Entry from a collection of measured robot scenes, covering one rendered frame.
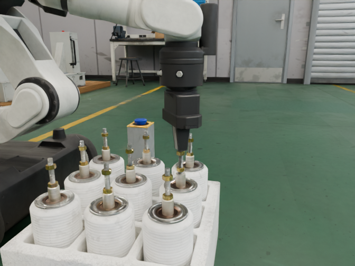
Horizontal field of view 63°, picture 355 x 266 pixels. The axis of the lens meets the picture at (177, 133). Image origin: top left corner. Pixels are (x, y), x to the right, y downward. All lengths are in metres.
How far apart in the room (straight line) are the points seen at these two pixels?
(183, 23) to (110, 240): 0.41
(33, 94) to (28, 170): 0.25
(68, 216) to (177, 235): 0.22
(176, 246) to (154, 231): 0.05
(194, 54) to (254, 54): 5.03
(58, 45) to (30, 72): 3.38
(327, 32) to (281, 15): 0.82
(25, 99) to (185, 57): 0.54
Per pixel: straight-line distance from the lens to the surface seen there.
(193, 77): 0.56
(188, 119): 0.55
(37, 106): 0.92
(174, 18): 0.54
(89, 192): 0.71
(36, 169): 1.04
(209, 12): 0.59
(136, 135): 0.93
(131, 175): 0.68
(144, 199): 0.67
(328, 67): 5.71
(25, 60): 0.98
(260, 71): 5.59
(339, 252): 0.99
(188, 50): 0.56
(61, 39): 4.34
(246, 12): 5.61
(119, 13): 0.57
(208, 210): 0.71
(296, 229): 1.03
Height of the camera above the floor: 0.54
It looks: 16 degrees down
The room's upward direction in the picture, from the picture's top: straight up
